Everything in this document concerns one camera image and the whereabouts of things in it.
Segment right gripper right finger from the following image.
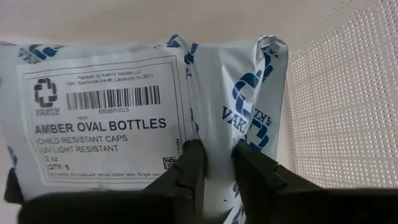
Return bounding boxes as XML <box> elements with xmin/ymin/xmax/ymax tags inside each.
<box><xmin>232</xmin><ymin>139</ymin><xmax>398</xmax><ymax>224</ymax></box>

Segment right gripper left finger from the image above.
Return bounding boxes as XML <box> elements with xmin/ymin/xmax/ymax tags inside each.
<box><xmin>18</xmin><ymin>139</ymin><xmax>208</xmax><ymax>224</ymax></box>

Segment printed bottle package pouch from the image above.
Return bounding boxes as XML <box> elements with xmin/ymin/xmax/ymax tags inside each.
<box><xmin>0</xmin><ymin>34</ymin><xmax>289</xmax><ymax>224</ymax></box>

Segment white plastic basket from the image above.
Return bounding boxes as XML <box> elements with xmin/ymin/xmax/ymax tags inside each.
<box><xmin>0</xmin><ymin>0</ymin><xmax>398</xmax><ymax>224</ymax></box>

